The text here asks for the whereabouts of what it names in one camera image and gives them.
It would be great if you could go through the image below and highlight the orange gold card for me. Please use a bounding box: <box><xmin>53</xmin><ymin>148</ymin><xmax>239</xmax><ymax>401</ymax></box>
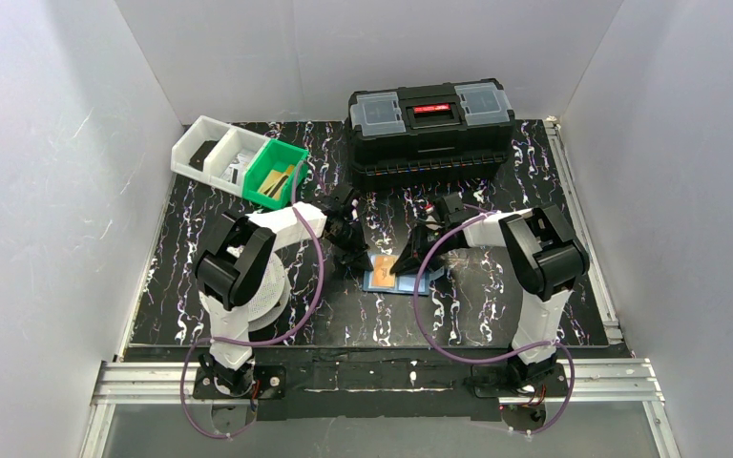
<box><xmin>368</xmin><ymin>255</ymin><xmax>397</xmax><ymax>289</ymax></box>

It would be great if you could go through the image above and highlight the gold credit card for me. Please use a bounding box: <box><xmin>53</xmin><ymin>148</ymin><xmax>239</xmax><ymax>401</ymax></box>
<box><xmin>258</xmin><ymin>165</ymin><xmax>295</xmax><ymax>199</ymax></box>

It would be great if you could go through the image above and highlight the white printed card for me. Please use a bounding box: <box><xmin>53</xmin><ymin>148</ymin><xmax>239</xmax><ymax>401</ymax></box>
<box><xmin>221</xmin><ymin>149</ymin><xmax>256</xmax><ymax>186</ymax></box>

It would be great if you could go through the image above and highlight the black credit card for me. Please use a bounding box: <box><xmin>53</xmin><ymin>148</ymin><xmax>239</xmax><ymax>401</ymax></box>
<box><xmin>189</xmin><ymin>140</ymin><xmax>219</xmax><ymax>171</ymax></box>

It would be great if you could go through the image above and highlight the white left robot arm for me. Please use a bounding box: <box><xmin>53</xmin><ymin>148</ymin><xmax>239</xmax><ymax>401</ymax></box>
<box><xmin>194</xmin><ymin>184</ymin><xmax>372</xmax><ymax>385</ymax></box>

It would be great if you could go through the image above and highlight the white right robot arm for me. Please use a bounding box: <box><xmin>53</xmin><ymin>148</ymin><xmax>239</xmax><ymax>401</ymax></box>
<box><xmin>391</xmin><ymin>193</ymin><xmax>590</xmax><ymax>379</ymax></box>

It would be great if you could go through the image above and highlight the black toolbox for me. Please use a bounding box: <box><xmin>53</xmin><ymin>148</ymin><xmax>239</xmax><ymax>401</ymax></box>
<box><xmin>345</xmin><ymin>78</ymin><xmax>516</xmax><ymax>192</ymax></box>

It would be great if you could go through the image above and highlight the green plastic bin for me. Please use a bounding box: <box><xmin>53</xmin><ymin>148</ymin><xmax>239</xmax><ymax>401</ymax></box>
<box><xmin>242</xmin><ymin>139</ymin><xmax>309</xmax><ymax>210</ymax></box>

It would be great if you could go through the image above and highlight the white bin middle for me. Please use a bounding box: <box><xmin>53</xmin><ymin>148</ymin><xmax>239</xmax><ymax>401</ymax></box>
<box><xmin>204</xmin><ymin>126</ymin><xmax>270</xmax><ymax>198</ymax></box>

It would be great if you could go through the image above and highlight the white bin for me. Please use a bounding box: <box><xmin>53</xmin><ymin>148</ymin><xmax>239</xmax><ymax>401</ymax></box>
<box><xmin>170</xmin><ymin>115</ymin><xmax>232</xmax><ymax>184</ymax></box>
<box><xmin>204</xmin><ymin>126</ymin><xmax>270</xmax><ymax>198</ymax></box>

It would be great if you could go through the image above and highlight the white bin far left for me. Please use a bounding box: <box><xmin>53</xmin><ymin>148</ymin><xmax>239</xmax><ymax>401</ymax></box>
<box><xmin>170</xmin><ymin>115</ymin><xmax>232</xmax><ymax>184</ymax></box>

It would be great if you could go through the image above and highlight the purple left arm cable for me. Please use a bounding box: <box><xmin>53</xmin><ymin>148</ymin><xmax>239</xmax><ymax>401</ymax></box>
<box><xmin>179</xmin><ymin>159</ymin><xmax>330</xmax><ymax>441</ymax></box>

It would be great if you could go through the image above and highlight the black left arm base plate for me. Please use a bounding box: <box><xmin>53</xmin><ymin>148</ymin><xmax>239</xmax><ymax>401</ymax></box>
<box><xmin>191</xmin><ymin>364</ymin><xmax>286</xmax><ymax>400</ymax></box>

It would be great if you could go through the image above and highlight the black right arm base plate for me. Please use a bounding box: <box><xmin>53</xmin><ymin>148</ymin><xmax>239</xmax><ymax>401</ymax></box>
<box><xmin>464</xmin><ymin>360</ymin><xmax>570</xmax><ymax>406</ymax></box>

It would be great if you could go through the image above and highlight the aluminium rail frame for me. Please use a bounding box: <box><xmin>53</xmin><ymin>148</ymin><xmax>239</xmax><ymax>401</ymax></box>
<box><xmin>78</xmin><ymin>116</ymin><xmax>681</xmax><ymax>458</ymax></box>

